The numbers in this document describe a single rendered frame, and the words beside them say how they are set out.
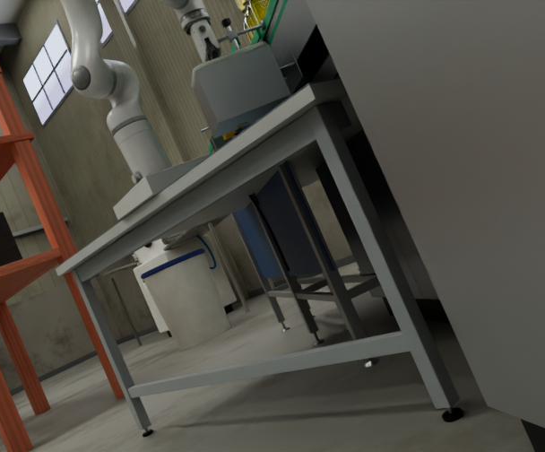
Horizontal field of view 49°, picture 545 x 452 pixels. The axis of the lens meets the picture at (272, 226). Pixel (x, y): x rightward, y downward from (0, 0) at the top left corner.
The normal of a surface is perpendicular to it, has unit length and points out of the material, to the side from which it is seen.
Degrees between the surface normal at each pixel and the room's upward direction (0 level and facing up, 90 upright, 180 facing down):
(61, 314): 90
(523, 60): 90
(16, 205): 90
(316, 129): 90
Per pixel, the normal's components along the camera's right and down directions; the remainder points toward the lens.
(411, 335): -0.70, 0.29
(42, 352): 0.59, -0.29
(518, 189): -0.90, 0.39
